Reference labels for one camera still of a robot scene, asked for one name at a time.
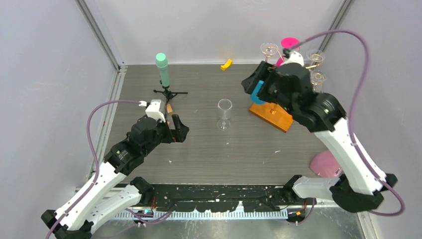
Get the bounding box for purple cable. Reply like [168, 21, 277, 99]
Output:
[290, 29, 406, 218]
[44, 100, 141, 239]

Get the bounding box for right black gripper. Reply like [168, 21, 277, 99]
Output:
[240, 60, 295, 116]

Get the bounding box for clear back-left wine glass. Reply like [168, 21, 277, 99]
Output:
[260, 42, 279, 62]

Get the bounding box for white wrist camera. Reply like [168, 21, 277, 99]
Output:
[138, 99, 167, 122]
[281, 48, 305, 67]

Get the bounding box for small wooden blocks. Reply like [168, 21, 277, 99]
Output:
[166, 103, 173, 126]

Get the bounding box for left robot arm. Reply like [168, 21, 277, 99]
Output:
[41, 115, 190, 239]

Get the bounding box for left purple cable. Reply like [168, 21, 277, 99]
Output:
[44, 100, 141, 239]

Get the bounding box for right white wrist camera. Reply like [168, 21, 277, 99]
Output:
[281, 48, 305, 67]

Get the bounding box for black front rail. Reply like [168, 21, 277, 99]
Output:
[136, 184, 300, 213]

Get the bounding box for pink wine glass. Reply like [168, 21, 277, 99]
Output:
[276, 37, 299, 67]

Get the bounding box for mint green microphone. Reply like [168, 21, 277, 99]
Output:
[155, 53, 170, 89]

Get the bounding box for gold wire glass rack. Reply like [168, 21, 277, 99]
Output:
[275, 49, 326, 87]

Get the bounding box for yellow curved block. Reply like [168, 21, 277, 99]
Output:
[220, 59, 232, 71]

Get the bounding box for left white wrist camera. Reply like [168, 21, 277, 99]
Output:
[138, 99, 167, 122]

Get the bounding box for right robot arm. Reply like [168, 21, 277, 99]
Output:
[241, 61, 397, 213]

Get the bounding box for black tripod stand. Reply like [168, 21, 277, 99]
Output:
[153, 88, 188, 104]

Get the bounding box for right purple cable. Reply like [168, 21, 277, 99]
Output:
[290, 29, 406, 218]

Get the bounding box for clear plain wine glass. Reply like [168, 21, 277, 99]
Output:
[217, 99, 233, 130]

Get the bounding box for pink dustpan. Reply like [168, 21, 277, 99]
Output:
[310, 150, 342, 178]

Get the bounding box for clear back-right wine glass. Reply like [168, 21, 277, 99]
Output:
[306, 49, 325, 69]

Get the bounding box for orange wooden rack base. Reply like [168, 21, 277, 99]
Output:
[249, 103, 294, 132]

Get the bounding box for blue wine glass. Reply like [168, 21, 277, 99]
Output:
[250, 80, 266, 105]

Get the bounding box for clear patterned wine glass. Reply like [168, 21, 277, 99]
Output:
[310, 69, 327, 93]

